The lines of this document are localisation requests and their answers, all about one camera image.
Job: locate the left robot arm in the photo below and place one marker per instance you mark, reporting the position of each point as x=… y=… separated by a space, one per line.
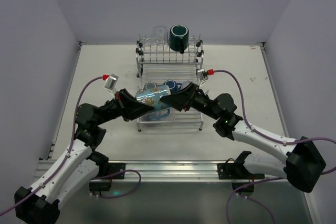
x=43 y=200

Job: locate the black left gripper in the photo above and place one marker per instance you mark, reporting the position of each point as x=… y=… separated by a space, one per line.
x=121 y=105

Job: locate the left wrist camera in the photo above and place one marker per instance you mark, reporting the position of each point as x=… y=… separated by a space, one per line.
x=110 y=83

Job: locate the blue butterfly ceramic mug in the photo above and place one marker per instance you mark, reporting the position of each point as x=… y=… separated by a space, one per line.
x=152 y=98

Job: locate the dark green ceramic mug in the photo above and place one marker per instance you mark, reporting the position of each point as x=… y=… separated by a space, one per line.
x=178 y=38

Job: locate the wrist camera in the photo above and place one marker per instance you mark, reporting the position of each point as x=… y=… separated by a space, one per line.
x=110 y=83
x=202 y=76

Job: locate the silver wire dish rack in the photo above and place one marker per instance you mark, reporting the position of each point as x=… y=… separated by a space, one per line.
x=157 y=65

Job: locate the dark blue faceted mug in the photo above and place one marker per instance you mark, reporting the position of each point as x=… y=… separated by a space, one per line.
x=173 y=85

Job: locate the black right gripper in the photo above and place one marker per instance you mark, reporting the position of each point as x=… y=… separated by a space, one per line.
x=192 y=97

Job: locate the aluminium frame rail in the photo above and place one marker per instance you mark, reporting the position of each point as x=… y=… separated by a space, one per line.
x=201 y=171

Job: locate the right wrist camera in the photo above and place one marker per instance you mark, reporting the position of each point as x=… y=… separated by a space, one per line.
x=202 y=76

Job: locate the clear faceted glass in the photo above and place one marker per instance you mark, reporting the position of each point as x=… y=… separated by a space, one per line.
x=185 y=84

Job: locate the grey faceted ceramic mug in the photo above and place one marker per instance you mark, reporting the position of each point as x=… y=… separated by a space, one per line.
x=150 y=86

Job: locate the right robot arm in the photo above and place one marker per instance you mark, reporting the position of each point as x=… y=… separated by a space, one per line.
x=298 y=161

